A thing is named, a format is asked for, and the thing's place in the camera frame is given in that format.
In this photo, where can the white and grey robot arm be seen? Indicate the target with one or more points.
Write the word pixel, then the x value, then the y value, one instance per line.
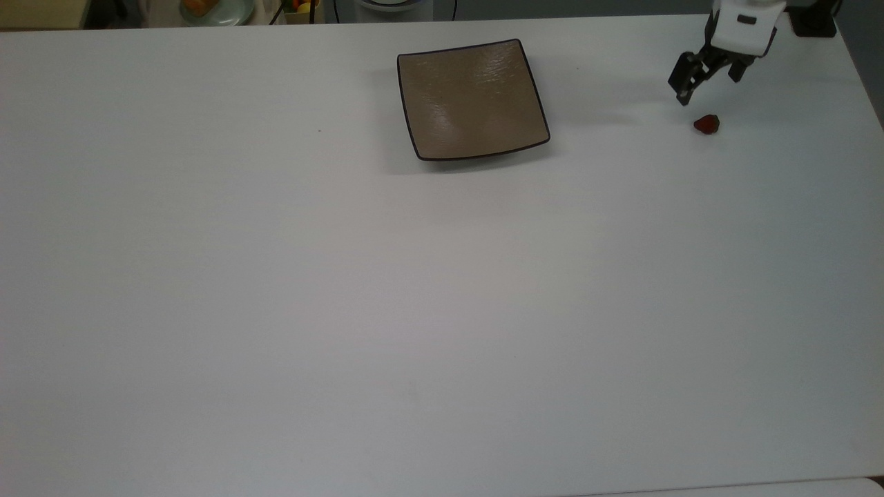
pixel 746 34

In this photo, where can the beige cabinet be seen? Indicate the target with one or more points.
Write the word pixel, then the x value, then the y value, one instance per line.
pixel 41 12

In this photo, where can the pale green bowl with fruit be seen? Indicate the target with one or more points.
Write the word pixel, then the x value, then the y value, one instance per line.
pixel 235 12

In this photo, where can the square brown ceramic plate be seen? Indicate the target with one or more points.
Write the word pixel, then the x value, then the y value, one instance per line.
pixel 473 100

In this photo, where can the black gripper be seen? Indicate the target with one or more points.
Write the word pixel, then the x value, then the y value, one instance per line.
pixel 725 58

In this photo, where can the box with colourful fruit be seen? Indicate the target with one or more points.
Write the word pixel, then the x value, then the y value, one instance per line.
pixel 302 10

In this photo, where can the black clamp mount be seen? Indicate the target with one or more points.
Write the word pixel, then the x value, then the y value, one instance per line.
pixel 815 26

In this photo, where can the red strawberry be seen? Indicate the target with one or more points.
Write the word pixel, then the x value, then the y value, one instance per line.
pixel 705 125

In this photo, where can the orange food item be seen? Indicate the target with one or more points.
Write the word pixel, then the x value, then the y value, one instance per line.
pixel 199 6

